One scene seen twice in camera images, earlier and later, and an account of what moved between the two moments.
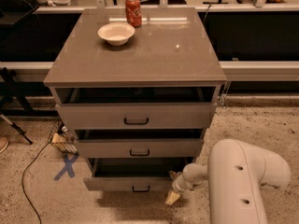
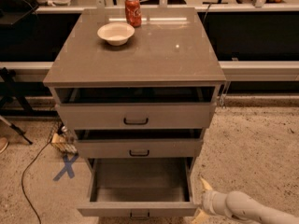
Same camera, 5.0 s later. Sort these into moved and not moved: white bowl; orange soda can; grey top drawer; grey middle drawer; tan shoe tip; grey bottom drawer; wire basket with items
Moved: grey bottom drawer
Not moved: wire basket with items; orange soda can; grey middle drawer; tan shoe tip; white bowl; grey top drawer
